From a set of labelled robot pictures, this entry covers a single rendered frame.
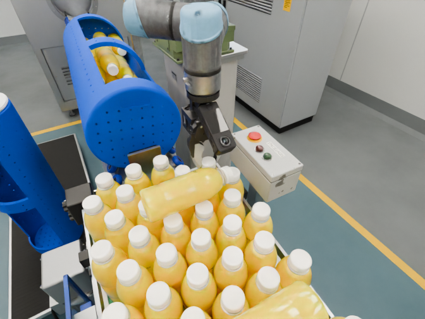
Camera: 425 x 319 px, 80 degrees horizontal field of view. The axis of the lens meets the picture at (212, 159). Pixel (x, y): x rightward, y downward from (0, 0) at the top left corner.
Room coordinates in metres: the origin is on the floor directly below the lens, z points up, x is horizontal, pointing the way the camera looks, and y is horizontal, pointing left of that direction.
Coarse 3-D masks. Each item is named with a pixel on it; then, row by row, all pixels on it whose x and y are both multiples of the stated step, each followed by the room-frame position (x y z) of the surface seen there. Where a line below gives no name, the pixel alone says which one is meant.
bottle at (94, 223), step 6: (102, 204) 0.35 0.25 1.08; (102, 210) 0.34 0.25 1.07; (108, 210) 0.35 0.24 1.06; (84, 216) 0.33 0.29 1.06; (90, 216) 0.33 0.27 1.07; (96, 216) 0.33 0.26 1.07; (102, 216) 0.33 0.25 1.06; (84, 222) 0.33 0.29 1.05; (90, 222) 0.32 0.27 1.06; (96, 222) 0.32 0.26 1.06; (102, 222) 0.32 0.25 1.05; (90, 228) 0.32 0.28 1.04; (96, 228) 0.32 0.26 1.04; (102, 228) 0.32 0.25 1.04; (90, 234) 0.32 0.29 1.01; (96, 234) 0.31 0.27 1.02; (102, 234) 0.32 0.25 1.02; (96, 240) 0.31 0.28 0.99
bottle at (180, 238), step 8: (184, 224) 0.31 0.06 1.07; (168, 232) 0.28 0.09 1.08; (176, 232) 0.28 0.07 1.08; (184, 232) 0.29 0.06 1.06; (160, 240) 0.29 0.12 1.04; (168, 240) 0.28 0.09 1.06; (176, 240) 0.28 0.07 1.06; (184, 240) 0.28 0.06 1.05; (176, 248) 0.27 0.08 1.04; (184, 248) 0.27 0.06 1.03; (184, 256) 0.27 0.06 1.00
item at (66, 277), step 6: (66, 276) 0.25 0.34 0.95; (66, 282) 0.23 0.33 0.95; (72, 282) 0.25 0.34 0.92; (66, 288) 0.22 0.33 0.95; (78, 288) 0.25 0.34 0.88; (66, 294) 0.21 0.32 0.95; (84, 294) 0.25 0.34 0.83; (66, 300) 0.20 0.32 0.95; (90, 300) 0.25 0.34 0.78; (66, 306) 0.18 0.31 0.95; (84, 306) 0.20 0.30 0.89; (90, 306) 0.20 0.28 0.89; (66, 312) 0.17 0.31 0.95; (84, 312) 0.18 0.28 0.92; (90, 312) 0.18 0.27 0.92; (96, 312) 0.18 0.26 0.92; (66, 318) 0.16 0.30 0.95; (78, 318) 0.17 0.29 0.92; (84, 318) 0.17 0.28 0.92; (90, 318) 0.17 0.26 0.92; (96, 318) 0.17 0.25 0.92
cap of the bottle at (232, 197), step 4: (228, 192) 0.37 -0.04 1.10; (232, 192) 0.37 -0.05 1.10; (236, 192) 0.37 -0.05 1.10; (224, 196) 0.36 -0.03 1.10; (228, 196) 0.36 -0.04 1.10; (232, 196) 0.36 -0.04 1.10; (236, 196) 0.36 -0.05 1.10; (240, 196) 0.36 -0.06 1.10; (224, 200) 0.36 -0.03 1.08; (228, 200) 0.35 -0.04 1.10; (232, 200) 0.35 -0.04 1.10; (236, 200) 0.35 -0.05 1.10; (228, 204) 0.35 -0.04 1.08; (232, 204) 0.35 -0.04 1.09; (236, 204) 0.35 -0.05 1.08
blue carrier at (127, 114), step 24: (72, 24) 1.28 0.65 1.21; (96, 24) 1.40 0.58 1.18; (72, 48) 1.04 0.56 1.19; (120, 48) 1.00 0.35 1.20; (72, 72) 0.89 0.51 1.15; (96, 72) 0.74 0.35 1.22; (144, 72) 1.03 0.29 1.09; (96, 96) 0.61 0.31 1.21; (120, 96) 0.60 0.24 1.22; (144, 96) 0.63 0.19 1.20; (168, 96) 0.67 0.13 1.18; (96, 120) 0.57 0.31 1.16; (120, 120) 0.60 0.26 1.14; (144, 120) 0.63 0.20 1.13; (168, 120) 0.66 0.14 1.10; (96, 144) 0.56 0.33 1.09; (120, 144) 0.59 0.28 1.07; (144, 144) 0.62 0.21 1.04; (168, 144) 0.65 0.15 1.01
